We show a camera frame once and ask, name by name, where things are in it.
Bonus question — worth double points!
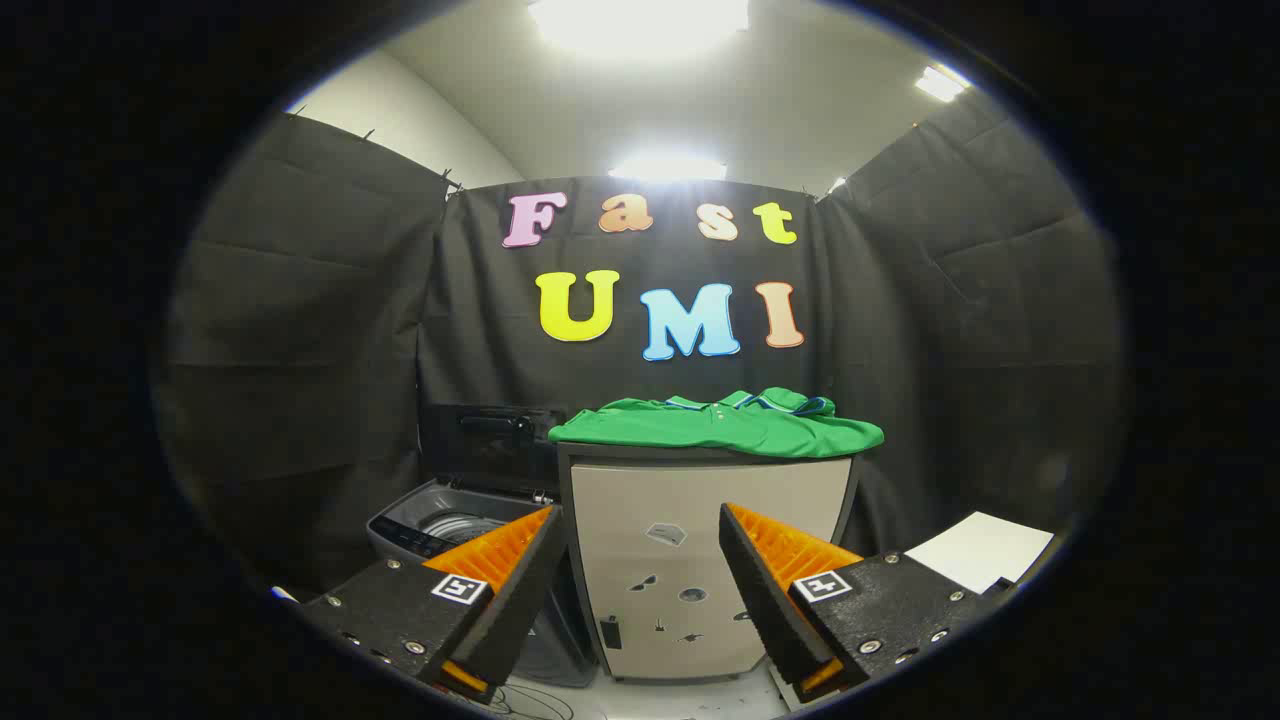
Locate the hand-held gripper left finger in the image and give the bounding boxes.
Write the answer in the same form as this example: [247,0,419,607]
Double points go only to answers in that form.
[300,503,569,705]

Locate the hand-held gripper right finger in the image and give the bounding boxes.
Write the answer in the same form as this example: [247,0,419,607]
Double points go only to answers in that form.
[718,502,1017,713]

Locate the grey washing machine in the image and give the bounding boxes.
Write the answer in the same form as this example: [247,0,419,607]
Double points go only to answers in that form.
[365,478,601,689]

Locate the dark glass washing machine lid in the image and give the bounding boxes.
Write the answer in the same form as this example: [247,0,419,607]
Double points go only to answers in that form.
[420,402,567,497]

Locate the green polo shirt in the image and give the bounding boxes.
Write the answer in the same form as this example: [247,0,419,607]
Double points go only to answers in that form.
[548,387,886,459]

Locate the beige cabinet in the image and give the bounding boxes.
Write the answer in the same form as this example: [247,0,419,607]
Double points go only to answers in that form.
[556,443,863,683]

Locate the white paper sheet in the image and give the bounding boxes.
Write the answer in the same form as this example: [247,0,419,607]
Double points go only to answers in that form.
[905,512,1056,595]

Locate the black backdrop cloth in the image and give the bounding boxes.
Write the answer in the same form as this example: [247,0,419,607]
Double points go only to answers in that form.
[150,95,1126,601]

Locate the ceiling light panel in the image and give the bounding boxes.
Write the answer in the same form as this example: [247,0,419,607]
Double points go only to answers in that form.
[610,152,729,183]

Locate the small ceiling light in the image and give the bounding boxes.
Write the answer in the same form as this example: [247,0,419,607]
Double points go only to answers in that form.
[915,65,971,103]

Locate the large ceiling light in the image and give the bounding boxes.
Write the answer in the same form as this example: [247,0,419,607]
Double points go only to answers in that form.
[528,0,751,57]

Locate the thin floor cables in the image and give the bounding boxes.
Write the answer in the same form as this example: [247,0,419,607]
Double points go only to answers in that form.
[492,682,577,720]

